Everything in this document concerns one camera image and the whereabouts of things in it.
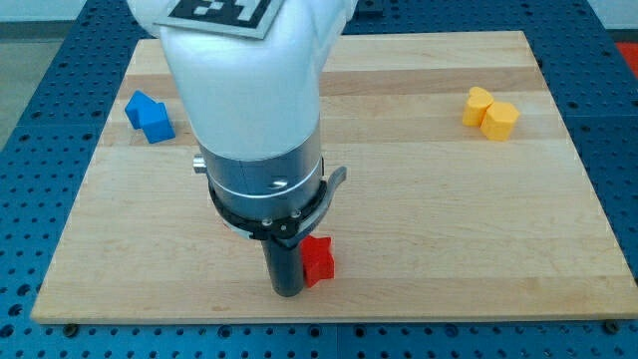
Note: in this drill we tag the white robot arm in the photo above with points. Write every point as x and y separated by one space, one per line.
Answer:
248 74

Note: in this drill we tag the red star block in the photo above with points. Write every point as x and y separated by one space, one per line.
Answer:
317 259

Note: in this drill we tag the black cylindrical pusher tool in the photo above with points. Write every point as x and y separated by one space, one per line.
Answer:
285 267

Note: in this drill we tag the wooden board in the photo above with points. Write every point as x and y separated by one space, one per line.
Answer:
434 222

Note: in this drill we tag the blue cube block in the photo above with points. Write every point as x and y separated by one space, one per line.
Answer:
155 123

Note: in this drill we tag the black white fiducial tag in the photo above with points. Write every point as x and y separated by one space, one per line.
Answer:
238 18

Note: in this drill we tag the yellow heart block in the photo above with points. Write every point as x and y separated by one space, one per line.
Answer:
479 99

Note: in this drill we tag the yellow hexagon block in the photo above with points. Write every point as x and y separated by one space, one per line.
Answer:
499 121

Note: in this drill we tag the blue triangle block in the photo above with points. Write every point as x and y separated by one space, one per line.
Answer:
136 106

